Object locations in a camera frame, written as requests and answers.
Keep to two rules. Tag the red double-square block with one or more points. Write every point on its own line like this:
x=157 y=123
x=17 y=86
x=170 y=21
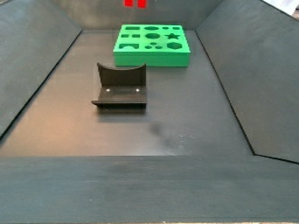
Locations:
x=138 y=3

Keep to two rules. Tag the green shape sorter board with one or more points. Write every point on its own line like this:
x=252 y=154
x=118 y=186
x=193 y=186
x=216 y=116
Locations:
x=154 y=44

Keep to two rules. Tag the black curved holder stand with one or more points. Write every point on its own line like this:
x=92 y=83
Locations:
x=121 y=86

